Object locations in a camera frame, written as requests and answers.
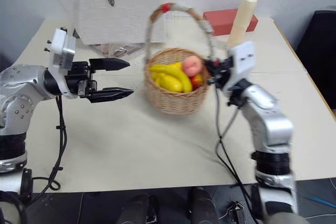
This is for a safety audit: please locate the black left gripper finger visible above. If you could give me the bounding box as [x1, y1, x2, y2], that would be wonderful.
[89, 57, 131, 72]
[87, 87, 135, 104]

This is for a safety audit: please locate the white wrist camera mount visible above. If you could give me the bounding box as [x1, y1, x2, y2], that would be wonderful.
[224, 40, 257, 91]
[44, 27, 76, 99]

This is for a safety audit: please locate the yellow banana bunch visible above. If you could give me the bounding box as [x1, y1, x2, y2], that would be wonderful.
[148, 62, 194, 94]

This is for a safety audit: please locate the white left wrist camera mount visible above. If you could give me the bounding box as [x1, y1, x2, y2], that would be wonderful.
[44, 27, 76, 99]

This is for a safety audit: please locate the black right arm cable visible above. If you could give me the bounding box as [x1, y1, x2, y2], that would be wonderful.
[213, 83, 256, 217]

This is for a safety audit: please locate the red flat box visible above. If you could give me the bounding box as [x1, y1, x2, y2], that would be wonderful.
[202, 8, 259, 37]

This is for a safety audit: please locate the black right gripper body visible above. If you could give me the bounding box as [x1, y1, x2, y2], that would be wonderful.
[213, 56, 235, 90]

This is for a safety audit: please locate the red apple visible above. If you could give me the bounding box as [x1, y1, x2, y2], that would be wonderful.
[189, 73, 204, 90]

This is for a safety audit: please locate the pink peach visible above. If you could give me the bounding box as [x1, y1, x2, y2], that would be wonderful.
[182, 55, 205, 78]

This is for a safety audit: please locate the blue stick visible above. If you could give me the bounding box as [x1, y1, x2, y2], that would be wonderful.
[305, 194, 336, 209]

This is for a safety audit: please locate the cream cylindrical roll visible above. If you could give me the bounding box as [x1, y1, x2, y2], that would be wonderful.
[226, 0, 259, 49]

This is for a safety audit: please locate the white lidded box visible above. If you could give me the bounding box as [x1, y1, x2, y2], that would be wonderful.
[53, 0, 169, 46]

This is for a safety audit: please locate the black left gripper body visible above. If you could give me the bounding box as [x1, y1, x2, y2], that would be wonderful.
[64, 61, 99, 99]

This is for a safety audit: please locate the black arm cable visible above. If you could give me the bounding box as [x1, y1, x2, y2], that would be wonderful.
[31, 94, 68, 194]
[213, 83, 256, 217]

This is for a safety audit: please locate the black chair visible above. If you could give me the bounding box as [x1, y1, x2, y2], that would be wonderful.
[296, 9, 336, 112]

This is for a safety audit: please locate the wicker basket with handle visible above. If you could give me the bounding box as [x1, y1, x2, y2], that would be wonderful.
[143, 2, 215, 116]

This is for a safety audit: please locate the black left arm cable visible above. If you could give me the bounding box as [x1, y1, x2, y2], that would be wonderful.
[31, 94, 68, 194]

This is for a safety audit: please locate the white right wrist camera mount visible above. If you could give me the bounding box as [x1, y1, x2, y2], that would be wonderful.
[224, 40, 257, 91]

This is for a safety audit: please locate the clear plastic bag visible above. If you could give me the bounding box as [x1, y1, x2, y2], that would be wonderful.
[88, 41, 144, 58]

